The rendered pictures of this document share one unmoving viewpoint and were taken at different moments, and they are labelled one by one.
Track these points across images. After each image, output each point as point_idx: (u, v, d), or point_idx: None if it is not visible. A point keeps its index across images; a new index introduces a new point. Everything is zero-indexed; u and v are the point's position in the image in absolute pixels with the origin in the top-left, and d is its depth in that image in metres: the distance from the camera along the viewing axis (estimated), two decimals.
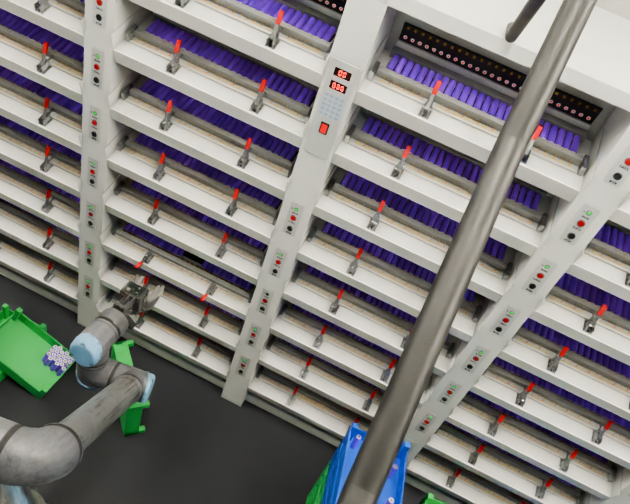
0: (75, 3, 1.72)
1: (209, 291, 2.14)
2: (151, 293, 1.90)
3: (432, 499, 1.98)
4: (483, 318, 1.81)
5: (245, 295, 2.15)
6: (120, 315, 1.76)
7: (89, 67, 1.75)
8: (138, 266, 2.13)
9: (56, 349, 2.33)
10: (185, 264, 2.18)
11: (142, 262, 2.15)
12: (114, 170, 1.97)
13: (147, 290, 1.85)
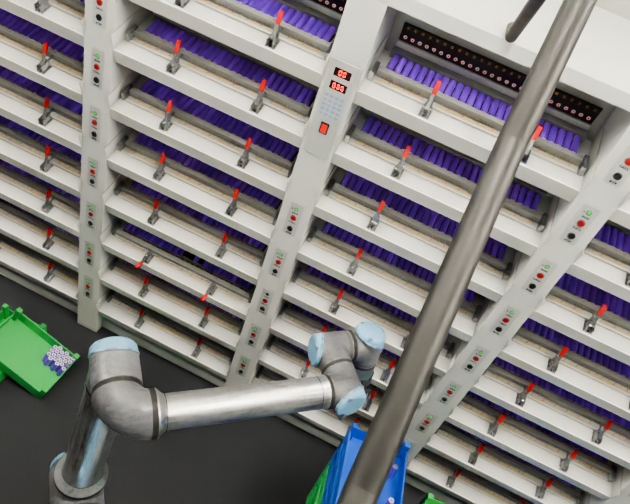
0: (75, 3, 1.72)
1: (209, 291, 2.14)
2: None
3: (432, 499, 1.98)
4: (483, 318, 1.81)
5: (245, 295, 2.15)
6: None
7: (89, 67, 1.75)
8: (138, 266, 2.13)
9: (56, 349, 2.33)
10: (185, 264, 2.18)
11: (142, 262, 2.15)
12: (114, 170, 1.97)
13: (367, 397, 1.84)
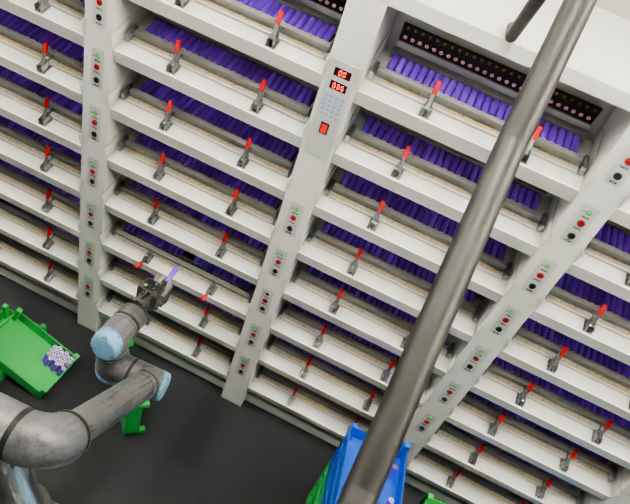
0: (75, 3, 1.72)
1: (209, 291, 2.14)
2: (164, 287, 1.94)
3: (432, 499, 1.98)
4: (483, 318, 1.81)
5: (245, 295, 2.15)
6: (139, 310, 1.80)
7: (89, 67, 1.75)
8: (138, 266, 2.13)
9: (56, 349, 2.33)
10: (185, 264, 2.18)
11: (142, 262, 2.15)
12: (114, 170, 1.97)
13: (164, 286, 1.89)
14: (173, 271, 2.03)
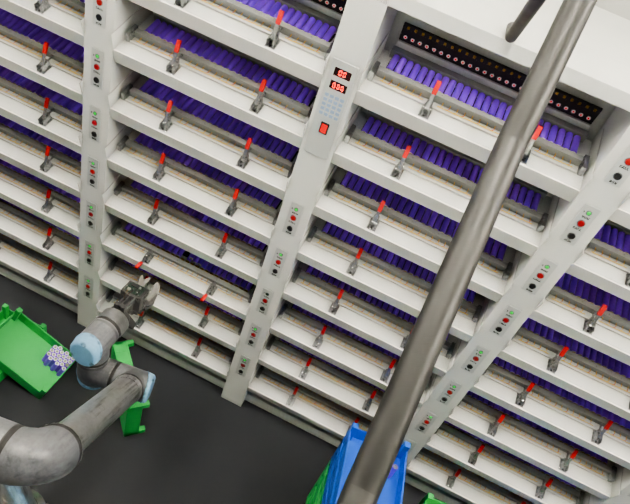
0: (75, 3, 1.72)
1: (209, 291, 2.14)
2: (150, 291, 1.90)
3: (432, 499, 1.98)
4: (483, 318, 1.81)
5: (245, 295, 2.15)
6: (120, 315, 1.76)
7: (89, 67, 1.75)
8: (138, 266, 2.13)
9: (56, 349, 2.33)
10: (185, 264, 2.18)
11: (142, 262, 2.15)
12: (114, 170, 1.97)
13: (148, 290, 1.85)
14: None
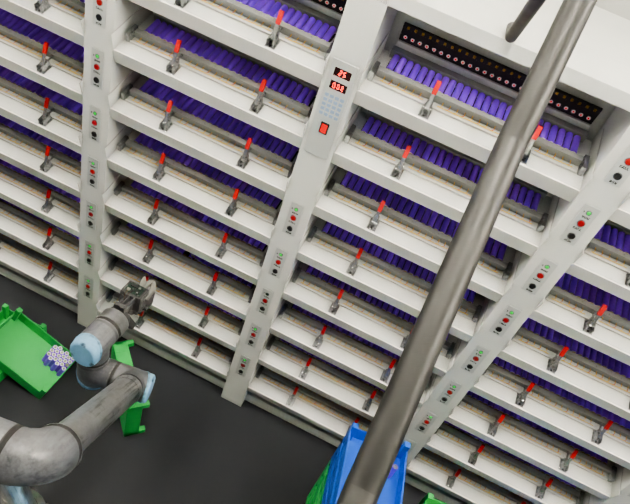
0: (75, 3, 1.72)
1: (212, 286, 2.14)
2: (148, 290, 1.90)
3: (432, 499, 1.98)
4: (483, 318, 1.81)
5: (248, 291, 2.16)
6: (120, 315, 1.76)
7: (89, 67, 1.75)
8: (151, 244, 2.15)
9: (56, 349, 2.33)
10: (188, 260, 2.19)
11: (149, 249, 2.16)
12: (114, 170, 1.97)
13: (147, 290, 1.85)
14: None
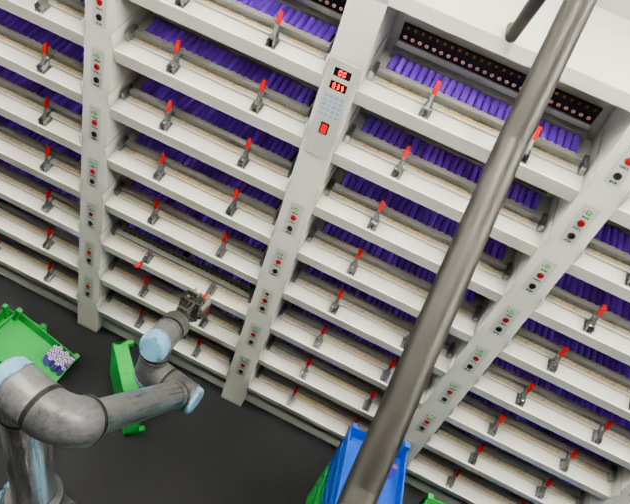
0: (75, 3, 1.72)
1: (209, 291, 2.14)
2: (204, 302, 2.03)
3: (432, 499, 1.98)
4: (483, 318, 1.81)
5: (245, 295, 2.15)
6: (184, 317, 1.88)
7: (89, 67, 1.75)
8: (138, 266, 2.13)
9: (56, 349, 2.33)
10: (185, 264, 2.18)
11: (142, 262, 2.15)
12: (114, 170, 1.97)
13: (205, 298, 1.98)
14: None
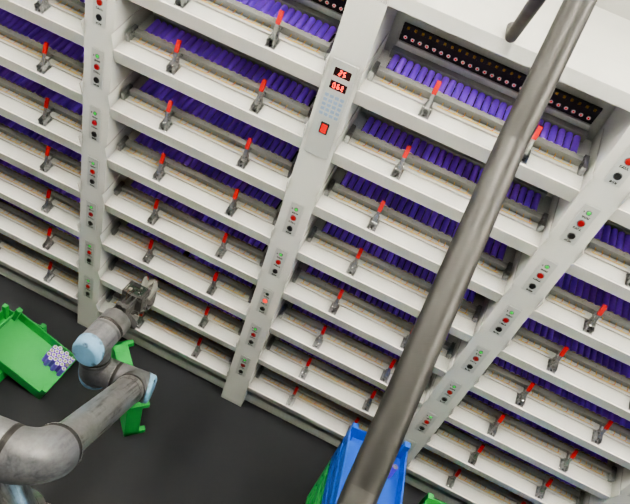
0: (75, 3, 1.72)
1: (212, 286, 2.14)
2: (150, 290, 1.90)
3: (432, 499, 1.98)
4: (483, 318, 1.81)
5: (248, 291, 2.16)
6: (122, 315, 1.76)
7: (89, 67, 1.75)
8: (151, 244, 2.15)
9: (56, 349, 2.33)
10: (188, 260, 2.19)
11: (149, 249, 2.16)
12: (114, 170, 1.97)
13: (149, 290, 1.85)
14: None
